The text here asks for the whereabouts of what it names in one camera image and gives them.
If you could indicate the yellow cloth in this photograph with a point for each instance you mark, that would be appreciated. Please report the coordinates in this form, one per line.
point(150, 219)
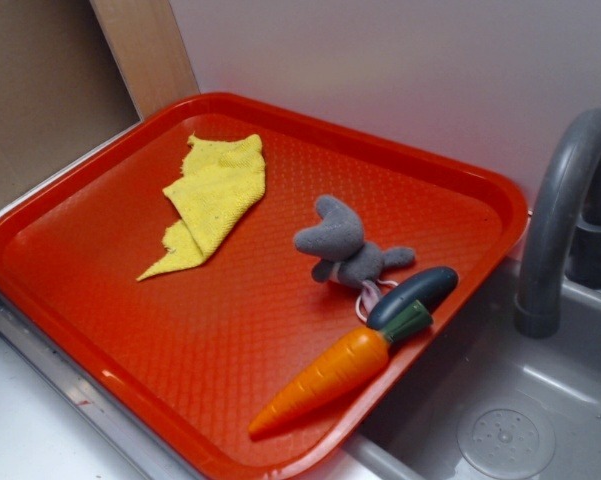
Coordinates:
point(220, 181)

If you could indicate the gray toy faucet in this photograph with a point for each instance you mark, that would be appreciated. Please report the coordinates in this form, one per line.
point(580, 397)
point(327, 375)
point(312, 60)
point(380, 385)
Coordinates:
point(564, 236)

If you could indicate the dark green toy cucumber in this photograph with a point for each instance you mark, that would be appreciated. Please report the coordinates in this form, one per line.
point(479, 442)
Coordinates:
point(430, 287)

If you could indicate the orange toy carrot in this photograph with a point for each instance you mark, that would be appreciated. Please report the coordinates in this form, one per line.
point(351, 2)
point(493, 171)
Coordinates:
point(353, 360)

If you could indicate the wooden post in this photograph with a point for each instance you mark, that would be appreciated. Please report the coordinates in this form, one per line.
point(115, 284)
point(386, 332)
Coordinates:
point(147, 46)

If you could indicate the gray plush animal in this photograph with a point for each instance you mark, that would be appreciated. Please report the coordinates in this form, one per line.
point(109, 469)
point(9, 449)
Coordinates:
point(344, 255)

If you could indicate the brown cardboard panel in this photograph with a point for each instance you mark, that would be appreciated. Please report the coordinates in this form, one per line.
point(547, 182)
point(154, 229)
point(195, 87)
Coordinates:
point(61, 93)

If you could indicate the gray toy sink basin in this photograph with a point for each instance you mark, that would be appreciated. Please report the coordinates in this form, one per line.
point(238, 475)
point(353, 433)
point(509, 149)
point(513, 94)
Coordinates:
point(485, 402)

